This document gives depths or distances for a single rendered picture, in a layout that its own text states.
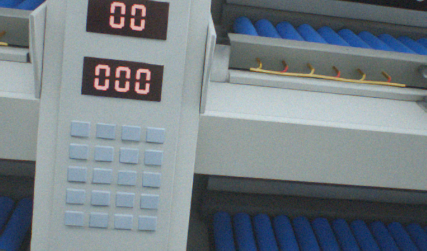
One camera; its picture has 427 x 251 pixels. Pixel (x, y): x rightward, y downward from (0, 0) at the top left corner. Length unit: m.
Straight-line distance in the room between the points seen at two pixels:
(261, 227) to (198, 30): 0.23
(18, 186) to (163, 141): 0.22
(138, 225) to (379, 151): 0.16
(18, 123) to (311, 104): 0.19
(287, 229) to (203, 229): 0.08
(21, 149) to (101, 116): 0.06
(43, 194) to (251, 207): 0.23
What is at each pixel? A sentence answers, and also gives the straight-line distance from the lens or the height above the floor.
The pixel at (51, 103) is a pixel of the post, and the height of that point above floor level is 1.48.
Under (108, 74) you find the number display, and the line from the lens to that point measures 0.24.
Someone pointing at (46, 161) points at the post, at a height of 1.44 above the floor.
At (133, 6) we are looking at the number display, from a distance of 0.24.
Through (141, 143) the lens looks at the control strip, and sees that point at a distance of 0.25.
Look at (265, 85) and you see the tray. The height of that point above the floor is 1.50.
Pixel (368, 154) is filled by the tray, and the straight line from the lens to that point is 0.29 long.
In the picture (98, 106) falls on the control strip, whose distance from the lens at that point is 0.25.
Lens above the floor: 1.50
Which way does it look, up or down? 5 degrees down
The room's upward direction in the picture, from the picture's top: 6 degrees clockwise
